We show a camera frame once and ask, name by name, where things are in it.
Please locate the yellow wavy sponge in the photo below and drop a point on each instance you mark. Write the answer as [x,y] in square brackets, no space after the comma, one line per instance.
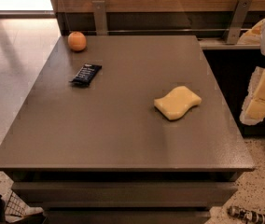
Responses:
[175,104]

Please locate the grey table with drawers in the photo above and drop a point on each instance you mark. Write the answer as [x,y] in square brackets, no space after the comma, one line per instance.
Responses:
[104,154]

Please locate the black and white cylinder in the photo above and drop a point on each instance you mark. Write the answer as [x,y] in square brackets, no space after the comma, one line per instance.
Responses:
[247,215]

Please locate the dark blue snack bar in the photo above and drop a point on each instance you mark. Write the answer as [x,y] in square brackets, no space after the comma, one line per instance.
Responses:
[86,74]

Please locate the orange fruit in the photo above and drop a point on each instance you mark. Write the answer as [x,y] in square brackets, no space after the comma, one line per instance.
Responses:
[77,41]

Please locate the dark bag with mesh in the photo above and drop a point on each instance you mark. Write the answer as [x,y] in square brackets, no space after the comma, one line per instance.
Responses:
[11,212]

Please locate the right metal wall bracket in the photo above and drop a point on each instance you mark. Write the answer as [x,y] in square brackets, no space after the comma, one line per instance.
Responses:
[232,34]

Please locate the metal wall bracket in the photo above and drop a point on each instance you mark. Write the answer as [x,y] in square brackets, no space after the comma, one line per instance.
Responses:
[100,19]
[232,34]

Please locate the left metal wall bracket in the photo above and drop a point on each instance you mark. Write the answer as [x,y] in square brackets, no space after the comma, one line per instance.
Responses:
[100,19]

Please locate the horizontal metal rail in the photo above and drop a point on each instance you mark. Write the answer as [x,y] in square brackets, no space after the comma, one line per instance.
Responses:
[169,31]

